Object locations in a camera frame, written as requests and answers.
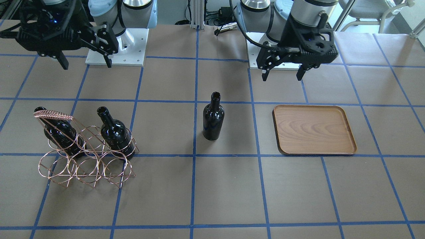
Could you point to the wooden tray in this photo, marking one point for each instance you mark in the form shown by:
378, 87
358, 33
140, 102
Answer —
313, 130

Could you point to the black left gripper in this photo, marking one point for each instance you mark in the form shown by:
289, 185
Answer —
284, 39

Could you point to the aluminium frame post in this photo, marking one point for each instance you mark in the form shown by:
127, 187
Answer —
197, 14

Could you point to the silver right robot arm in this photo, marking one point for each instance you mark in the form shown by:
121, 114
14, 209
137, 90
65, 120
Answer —
118, 37

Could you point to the dark wine bottle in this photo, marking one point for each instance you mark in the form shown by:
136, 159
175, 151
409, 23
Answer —
115, 134
64, 136
213, 116

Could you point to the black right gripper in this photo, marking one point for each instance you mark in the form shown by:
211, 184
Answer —
85, 31

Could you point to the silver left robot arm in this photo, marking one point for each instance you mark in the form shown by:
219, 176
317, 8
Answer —
264, 20

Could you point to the copper wire bottle basket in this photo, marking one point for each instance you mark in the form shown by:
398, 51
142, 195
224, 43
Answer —
99, 163

